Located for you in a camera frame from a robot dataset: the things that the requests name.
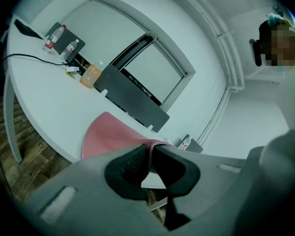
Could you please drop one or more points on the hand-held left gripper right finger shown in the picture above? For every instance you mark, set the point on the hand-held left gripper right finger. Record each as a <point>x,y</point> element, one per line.
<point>201,181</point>

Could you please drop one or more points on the white ceiling pipes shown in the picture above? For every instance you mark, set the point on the white ceiling pipes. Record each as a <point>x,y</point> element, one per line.
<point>232,58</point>

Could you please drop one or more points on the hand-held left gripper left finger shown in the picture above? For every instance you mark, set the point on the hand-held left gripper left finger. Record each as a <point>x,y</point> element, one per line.
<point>88,200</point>

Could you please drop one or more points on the dark grey desk divider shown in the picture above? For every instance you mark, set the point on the dark grey desk divider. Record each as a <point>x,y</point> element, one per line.
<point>68,37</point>
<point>196,145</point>
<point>130,95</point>

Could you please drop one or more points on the orange drink bottle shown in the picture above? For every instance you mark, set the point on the orange drink bottle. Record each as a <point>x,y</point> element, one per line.
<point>89,75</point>

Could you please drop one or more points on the small yellow packet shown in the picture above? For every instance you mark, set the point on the small yellow packet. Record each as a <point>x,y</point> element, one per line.
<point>70,75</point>

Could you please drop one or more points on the person's head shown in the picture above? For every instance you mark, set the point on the person's head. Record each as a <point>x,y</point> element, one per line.
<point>280,45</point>

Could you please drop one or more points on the small white charger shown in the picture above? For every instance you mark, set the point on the small white charger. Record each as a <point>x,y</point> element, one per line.
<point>72,68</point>

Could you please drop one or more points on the grey roller blind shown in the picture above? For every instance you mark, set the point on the grey roller blind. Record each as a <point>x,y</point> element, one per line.
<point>157,70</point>
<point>108,26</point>

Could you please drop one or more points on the black tablet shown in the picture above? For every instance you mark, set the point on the black tablet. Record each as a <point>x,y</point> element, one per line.
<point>27,28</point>

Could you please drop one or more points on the white desk leg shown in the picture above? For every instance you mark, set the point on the white desk leg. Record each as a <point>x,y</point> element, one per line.
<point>12,122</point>

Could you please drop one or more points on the light blue hair scrunchie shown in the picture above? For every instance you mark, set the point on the light blue hair scrunchie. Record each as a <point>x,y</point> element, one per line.
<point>275,18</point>

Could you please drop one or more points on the clear water bottle red label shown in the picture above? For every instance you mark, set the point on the clear water bottle red label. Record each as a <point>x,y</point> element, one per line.
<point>52,39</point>
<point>185,143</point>
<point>70,49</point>

